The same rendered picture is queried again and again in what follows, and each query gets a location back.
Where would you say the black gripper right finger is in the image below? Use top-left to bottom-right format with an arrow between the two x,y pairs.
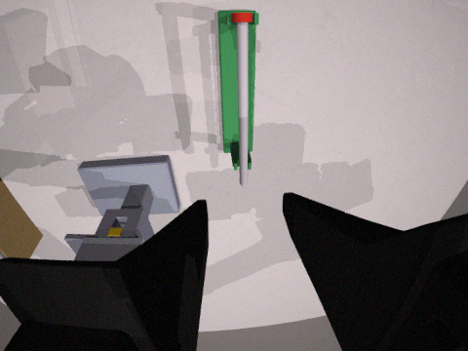
282,192 -> 468,351

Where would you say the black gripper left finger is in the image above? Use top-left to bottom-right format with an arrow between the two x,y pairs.
0,199 -> 208,351

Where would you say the grey pin with red cap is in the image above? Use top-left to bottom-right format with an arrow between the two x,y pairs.
231,13 -> 253,186

